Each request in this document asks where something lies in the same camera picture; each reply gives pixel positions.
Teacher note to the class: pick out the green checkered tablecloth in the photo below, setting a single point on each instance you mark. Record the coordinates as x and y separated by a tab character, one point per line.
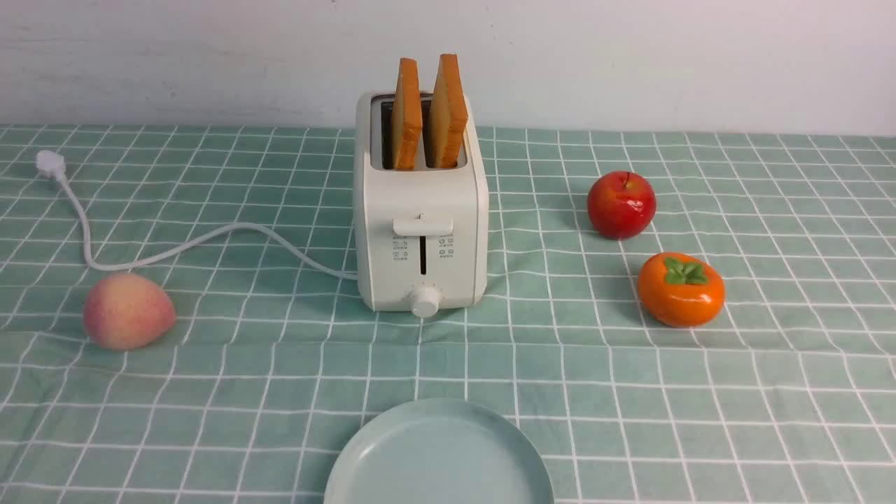
787	396

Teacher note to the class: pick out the toast slice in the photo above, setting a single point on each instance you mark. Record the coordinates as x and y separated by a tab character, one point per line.
406	116
448	115

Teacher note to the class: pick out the white two-slot toaster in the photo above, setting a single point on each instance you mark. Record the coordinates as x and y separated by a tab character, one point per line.
421	235

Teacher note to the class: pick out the pink peach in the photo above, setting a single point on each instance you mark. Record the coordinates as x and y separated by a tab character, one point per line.
127	311

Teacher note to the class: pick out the red apple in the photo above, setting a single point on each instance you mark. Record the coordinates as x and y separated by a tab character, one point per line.
621	204

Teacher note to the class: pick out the orange persimmon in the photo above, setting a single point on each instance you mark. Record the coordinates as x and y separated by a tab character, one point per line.
680	290

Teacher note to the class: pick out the light green plate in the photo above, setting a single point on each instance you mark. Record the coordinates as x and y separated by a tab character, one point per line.
439	450

